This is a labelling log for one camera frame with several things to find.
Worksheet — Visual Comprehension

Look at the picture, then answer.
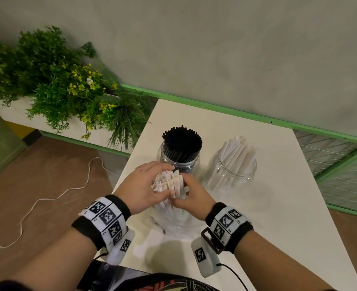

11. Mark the black chest device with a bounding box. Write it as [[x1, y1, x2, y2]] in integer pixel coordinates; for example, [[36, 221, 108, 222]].
[[87, 259, 150, 291]]

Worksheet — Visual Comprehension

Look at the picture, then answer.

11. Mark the bundle of black straws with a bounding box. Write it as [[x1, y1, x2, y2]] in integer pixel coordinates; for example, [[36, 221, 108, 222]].
[[161, 125, 203, 174]]

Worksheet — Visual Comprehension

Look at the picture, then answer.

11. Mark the person's left forearm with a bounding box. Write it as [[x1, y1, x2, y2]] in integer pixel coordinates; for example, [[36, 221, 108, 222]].
[[3, 232, 107, 291]]

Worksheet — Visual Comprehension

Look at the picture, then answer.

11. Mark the green leafy bush plant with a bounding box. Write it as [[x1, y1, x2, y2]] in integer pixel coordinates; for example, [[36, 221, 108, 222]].
[[0, 25, 97, 108]]

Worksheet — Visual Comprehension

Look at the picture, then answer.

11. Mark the green grass plant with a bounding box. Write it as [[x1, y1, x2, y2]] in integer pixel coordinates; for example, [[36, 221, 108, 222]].
[[104, 87, 153, 152]]

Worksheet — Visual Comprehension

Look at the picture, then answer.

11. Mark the bundle of cream paper straws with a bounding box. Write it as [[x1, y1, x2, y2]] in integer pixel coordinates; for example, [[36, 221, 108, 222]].
[[150, 169, 185, 216]]

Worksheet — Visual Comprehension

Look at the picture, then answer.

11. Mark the person's patterned black shirt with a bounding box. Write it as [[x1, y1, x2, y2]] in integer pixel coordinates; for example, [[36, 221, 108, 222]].
[[121, 272, 222, 291]]

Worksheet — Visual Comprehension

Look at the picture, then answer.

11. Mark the white cable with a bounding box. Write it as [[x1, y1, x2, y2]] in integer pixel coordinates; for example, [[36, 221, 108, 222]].
[[0, 156, 119, 251]]

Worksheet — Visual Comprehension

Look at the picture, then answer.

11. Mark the person's left hand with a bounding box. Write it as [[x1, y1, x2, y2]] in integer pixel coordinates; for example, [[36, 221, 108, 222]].
[[113, 161, 176, 216]]

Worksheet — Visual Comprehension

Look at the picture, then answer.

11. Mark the clear plastic jar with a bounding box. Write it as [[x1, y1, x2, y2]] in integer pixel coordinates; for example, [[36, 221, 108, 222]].
[[208, 147, 258, 190], [149, 195, 198, 237], [157, 140, 201, 177]]

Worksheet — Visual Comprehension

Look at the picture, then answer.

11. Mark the person's right forearm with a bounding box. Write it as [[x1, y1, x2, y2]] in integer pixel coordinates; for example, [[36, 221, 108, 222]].
[[233, 230, 338, 291]]

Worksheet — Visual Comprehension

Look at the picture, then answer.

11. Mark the bundle of white wrapped straws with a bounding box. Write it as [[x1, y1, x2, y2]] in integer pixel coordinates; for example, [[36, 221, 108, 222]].
[[215, 135, 257, 180]]

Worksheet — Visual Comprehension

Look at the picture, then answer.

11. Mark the white planter box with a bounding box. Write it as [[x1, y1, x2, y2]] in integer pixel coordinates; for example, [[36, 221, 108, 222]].
[[0, 93, 134, 155]]

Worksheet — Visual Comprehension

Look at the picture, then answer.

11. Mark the yellow and black base strip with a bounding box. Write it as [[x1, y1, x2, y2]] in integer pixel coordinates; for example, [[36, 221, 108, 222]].
[[4, 120, 43, 147]]

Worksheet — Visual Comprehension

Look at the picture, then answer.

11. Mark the yellow flowered green plant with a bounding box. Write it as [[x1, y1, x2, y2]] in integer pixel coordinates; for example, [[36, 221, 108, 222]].
[[26, 63, 120, 140]]

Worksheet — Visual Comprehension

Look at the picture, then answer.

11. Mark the green metal rail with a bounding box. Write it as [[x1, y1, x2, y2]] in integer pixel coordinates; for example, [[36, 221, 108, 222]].
[[120, 84, 357, 146]]

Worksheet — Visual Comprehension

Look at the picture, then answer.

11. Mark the person's right hand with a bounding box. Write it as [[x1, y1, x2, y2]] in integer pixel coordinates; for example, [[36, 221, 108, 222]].
[[170, 173, 218, 222]]

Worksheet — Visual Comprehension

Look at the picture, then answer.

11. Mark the black wristband with marker tags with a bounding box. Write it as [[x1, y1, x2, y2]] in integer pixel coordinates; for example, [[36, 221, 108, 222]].
[[205, 202, 254, 254], [71, 195, 132, 252]]

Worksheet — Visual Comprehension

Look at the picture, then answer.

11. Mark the black camera cable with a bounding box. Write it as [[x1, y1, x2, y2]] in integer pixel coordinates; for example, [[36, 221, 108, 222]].
[[216, 263, 249, 291]]

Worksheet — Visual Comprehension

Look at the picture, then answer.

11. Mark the wire mesh fence panel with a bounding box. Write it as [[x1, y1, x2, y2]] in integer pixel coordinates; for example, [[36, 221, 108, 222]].
[[293, 130, 357, 216]]

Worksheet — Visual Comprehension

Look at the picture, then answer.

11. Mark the white wrist camera unit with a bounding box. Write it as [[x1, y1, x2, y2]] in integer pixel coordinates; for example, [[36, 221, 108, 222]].
[[191, 228, 225, 278], [105, 228, 136, 266]]

